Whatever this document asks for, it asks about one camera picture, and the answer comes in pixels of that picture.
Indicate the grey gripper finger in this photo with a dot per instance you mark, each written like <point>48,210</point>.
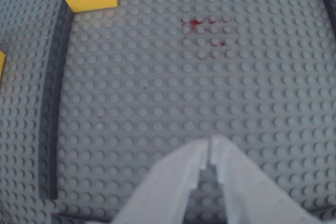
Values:
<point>168,187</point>
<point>249,195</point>

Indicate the grey studded Lego baseplate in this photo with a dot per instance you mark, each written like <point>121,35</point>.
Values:
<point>168,90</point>

